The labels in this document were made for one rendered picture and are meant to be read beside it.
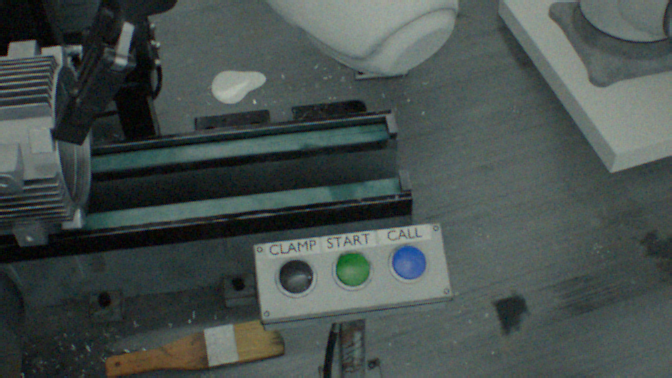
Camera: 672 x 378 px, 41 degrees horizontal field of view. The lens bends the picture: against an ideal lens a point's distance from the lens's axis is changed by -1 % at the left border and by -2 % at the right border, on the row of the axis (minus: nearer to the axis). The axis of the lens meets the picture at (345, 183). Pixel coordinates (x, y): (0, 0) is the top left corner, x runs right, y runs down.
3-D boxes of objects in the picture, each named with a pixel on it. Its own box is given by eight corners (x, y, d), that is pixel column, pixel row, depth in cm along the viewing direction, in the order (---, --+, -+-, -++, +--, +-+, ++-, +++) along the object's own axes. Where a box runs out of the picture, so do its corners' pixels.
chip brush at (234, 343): (108, 388, 103) (107, 385, 102) (106, 351, 106) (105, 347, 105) (286, 355, 105) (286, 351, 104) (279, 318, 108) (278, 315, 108)
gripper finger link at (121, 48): (148, -3, 78) (148, 36, 74) (128, 41, 81) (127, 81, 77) (121, -12, 77) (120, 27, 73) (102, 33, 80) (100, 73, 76)
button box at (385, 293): (263, 332, 83) (259, 321, 78) (255, 257, 86) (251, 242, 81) (447, 309, 85) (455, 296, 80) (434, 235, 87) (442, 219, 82)
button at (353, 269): (337, 291, 81) (338, 287, 79) (333, 259, 82) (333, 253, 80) (371, 287, 81) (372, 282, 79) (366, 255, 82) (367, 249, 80)
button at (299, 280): (281, 298, 80) (280, 294, 79) (277, 265, 81) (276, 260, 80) (315, 294, 81) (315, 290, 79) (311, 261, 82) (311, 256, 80)
